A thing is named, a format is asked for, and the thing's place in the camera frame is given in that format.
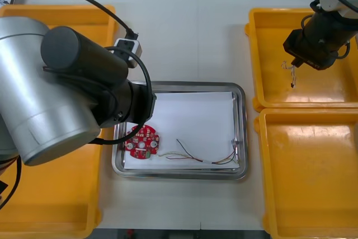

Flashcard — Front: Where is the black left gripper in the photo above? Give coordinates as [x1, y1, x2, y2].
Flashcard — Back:
[129, 82, 157, 124]

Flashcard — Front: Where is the yellow-orange plastic bin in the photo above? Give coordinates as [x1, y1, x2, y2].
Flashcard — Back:
[0, 4, 118, 54]
[0, 138, 103, 237]
[244, 8, 358, 110]
[253, 107, 358, 239]

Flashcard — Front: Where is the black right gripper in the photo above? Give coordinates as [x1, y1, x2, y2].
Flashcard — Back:
[282, 29, 336, 71]

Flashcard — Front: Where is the red-black wire harness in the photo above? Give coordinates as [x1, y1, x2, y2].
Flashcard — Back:
[158, 138, 241, 165]

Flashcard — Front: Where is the white paper sheet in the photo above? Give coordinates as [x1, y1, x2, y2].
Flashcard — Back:
[124, 90, 239, 170]

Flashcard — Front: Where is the white-grey twisted wire harness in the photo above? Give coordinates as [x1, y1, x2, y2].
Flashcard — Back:
[281, 60, 298, 88]

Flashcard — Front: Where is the round red circuit board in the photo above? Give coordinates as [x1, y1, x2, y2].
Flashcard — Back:
[125, 123, 161, 162]

